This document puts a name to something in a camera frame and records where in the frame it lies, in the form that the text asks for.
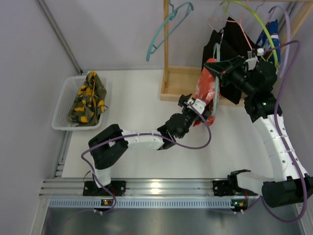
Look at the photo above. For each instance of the grey slotted cable duct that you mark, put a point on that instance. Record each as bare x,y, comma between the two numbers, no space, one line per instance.
129,203

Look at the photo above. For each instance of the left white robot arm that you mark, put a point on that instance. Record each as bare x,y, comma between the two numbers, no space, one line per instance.
109,145

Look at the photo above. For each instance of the wooden clothes rack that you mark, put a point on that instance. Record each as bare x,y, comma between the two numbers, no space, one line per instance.
179,80

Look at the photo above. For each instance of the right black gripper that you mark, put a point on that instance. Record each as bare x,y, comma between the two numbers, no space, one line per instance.
230,72

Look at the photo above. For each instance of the pink hanger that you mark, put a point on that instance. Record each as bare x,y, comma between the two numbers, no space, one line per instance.
231,29

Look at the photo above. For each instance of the red white trousers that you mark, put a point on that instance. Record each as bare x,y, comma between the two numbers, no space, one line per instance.
205,90

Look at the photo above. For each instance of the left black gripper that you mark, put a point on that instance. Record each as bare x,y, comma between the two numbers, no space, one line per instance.
204,114

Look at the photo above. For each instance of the white plastic basket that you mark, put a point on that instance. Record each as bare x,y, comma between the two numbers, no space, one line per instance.
64,103

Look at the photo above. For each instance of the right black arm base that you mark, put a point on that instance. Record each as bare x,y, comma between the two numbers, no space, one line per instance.
224,188

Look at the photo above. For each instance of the lime green hanger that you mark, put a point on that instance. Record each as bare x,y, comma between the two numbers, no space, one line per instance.
259,17

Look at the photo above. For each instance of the camouflage trousers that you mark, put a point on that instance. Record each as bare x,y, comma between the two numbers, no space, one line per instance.
89,103

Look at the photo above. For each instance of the mint green hanger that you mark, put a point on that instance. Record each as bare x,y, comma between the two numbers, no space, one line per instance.
217,56

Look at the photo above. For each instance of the black trousers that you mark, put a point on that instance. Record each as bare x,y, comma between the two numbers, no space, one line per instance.
230,46

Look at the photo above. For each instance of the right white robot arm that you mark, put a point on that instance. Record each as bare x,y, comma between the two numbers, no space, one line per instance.
291,183

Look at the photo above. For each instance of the aluminium mounting rail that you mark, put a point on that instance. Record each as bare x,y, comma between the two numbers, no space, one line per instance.
66,187

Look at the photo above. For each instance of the blue patterned trousers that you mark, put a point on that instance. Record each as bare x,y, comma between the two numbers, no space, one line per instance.
273,29

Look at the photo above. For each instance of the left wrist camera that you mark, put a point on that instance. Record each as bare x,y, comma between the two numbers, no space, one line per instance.
196,104

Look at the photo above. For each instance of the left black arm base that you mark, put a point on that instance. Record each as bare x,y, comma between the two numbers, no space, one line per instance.
117,188

